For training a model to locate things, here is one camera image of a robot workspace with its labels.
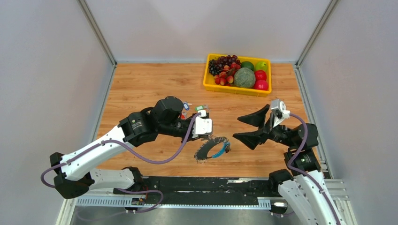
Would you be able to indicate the cherry cluster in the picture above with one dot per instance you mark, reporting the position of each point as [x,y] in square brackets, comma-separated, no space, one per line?
[224,74]

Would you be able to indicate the cantaloupe melon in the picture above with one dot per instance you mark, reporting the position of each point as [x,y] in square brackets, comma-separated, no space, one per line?
[244,78]

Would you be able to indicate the red apple upper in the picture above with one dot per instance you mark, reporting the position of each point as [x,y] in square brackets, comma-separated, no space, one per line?
[260,75]

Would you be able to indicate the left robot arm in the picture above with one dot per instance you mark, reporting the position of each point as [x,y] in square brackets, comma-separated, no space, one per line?
[78,172]

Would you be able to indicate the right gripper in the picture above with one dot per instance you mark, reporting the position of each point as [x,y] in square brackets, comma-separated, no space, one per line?
[252,138]

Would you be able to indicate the dark grape bunch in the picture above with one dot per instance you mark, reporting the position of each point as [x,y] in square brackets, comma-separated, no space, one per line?
[222,63]

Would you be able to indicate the green apple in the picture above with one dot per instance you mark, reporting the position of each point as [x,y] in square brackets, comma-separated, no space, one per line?
[262,65]

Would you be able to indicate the green key tag with key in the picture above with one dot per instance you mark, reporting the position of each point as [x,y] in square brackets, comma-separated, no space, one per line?
[202,107]

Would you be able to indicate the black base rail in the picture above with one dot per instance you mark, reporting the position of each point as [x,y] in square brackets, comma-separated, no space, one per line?
[206,191]

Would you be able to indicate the dark green lime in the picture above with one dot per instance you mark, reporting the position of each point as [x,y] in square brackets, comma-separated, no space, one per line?
[248,64]

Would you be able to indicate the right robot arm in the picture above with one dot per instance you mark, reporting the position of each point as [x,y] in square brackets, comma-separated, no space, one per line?
[302,183]

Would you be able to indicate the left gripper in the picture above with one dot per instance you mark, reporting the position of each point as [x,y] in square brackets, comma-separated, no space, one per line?
[188,138]

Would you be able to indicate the red apple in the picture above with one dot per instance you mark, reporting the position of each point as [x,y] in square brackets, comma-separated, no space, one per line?
[260,75]
[261,85]

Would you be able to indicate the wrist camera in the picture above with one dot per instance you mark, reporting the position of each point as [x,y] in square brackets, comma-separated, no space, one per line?
[203,125]
[278,112]

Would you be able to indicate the yellow plastic bin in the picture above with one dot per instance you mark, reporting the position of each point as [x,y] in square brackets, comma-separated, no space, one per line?
[209,84]

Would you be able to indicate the red apple lower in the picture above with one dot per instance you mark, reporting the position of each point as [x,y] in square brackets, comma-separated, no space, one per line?
[261,85]

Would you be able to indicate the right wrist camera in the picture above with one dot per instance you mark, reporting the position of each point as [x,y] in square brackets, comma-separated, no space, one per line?
[278,112]

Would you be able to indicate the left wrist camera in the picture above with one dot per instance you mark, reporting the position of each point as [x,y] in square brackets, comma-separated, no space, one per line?
[203,125]

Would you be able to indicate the metal key organizer blue handle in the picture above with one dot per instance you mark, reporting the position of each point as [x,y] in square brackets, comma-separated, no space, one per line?
[212,147]

